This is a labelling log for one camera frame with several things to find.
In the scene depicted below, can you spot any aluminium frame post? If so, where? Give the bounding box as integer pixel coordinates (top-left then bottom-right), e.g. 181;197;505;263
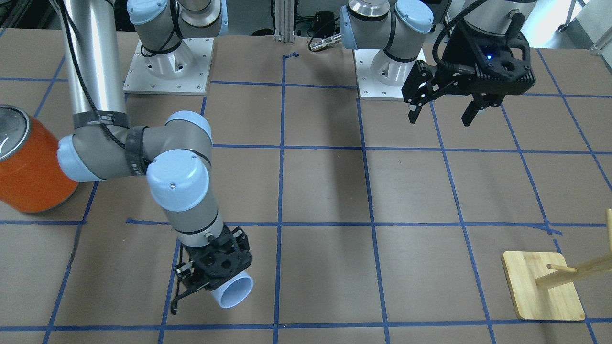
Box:
273;0;295;44

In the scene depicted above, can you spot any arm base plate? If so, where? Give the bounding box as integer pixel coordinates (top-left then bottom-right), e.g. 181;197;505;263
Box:
123;38;214;96
353;49;426;101

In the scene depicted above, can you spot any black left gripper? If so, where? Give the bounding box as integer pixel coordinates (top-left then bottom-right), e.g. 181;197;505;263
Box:
402;19;536;127

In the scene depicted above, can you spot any orange cylindrical canister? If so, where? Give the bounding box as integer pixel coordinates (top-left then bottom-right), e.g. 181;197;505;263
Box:
0;105;78;213

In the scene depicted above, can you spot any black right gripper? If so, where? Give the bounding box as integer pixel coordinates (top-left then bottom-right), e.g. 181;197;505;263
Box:
170;227;253;315

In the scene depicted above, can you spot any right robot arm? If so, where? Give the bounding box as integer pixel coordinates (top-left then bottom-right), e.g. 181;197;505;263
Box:
127;36;462;326

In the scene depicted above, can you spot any wooden mug tree stand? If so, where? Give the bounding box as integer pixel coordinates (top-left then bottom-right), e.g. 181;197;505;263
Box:
497;208;611;322

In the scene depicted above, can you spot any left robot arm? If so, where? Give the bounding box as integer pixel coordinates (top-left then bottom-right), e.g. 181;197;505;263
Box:
339;0;536;126

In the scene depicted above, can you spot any white plastic cup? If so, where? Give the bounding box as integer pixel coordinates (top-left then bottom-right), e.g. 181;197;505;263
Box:
211;270;254;309

